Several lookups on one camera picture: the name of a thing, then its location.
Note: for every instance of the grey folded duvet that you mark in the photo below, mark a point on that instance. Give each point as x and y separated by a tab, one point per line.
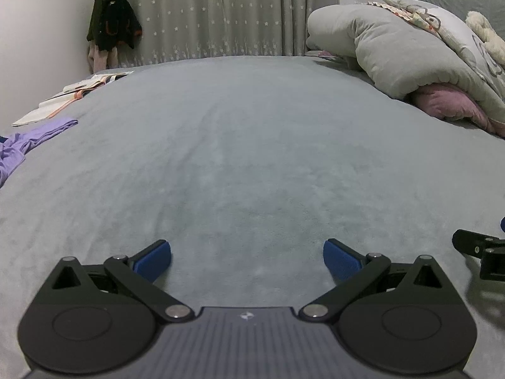
386	55

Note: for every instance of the white plush toy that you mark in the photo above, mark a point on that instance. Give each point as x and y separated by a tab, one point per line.
489	35

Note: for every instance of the grey printed pillow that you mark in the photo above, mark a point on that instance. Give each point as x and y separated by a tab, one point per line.
457	31

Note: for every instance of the pink folded blanket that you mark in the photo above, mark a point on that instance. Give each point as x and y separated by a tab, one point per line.
446	102

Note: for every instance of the purple garment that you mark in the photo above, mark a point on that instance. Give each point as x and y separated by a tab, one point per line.
27	142

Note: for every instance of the black hanging garment orange trim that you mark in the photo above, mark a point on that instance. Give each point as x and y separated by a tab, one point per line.
118	23

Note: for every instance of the open book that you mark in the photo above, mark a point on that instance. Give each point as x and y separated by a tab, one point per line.
67	96

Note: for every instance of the grey star-patterned curtain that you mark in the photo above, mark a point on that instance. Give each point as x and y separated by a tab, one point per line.
221	12

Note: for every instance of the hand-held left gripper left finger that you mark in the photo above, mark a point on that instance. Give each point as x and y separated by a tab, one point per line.
154	262

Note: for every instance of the olive green hanging garment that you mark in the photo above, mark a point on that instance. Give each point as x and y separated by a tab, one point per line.
96	12

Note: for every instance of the floral scalloped cloth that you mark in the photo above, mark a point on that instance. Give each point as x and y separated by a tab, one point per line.
410	14

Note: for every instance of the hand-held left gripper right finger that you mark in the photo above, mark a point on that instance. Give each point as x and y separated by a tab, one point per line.
340	262

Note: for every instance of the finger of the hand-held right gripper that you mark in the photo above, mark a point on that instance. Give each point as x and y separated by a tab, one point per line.
469	243

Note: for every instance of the pink hanging garment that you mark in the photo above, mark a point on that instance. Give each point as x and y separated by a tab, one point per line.
98	57

